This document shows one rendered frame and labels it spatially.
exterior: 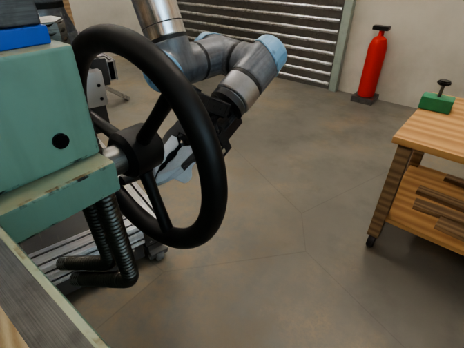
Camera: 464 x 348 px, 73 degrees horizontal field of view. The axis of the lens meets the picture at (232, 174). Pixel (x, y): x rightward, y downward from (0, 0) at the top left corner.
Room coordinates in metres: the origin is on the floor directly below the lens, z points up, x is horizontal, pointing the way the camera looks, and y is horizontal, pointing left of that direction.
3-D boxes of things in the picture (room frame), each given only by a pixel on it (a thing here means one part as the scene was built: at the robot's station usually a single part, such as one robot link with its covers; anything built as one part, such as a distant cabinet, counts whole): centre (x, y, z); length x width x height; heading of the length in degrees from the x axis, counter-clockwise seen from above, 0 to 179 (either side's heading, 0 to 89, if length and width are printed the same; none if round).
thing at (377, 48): (2.65, -1.16, 0.30); 0.19 x 0.18 x 0.60; 143
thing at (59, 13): (0.91, 0.51, 0.87); 0.15 x 0.15 x 0.10
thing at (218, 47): (0.68, 0.04, 0.84); 0.11 x 0.11 x 0.08; 51
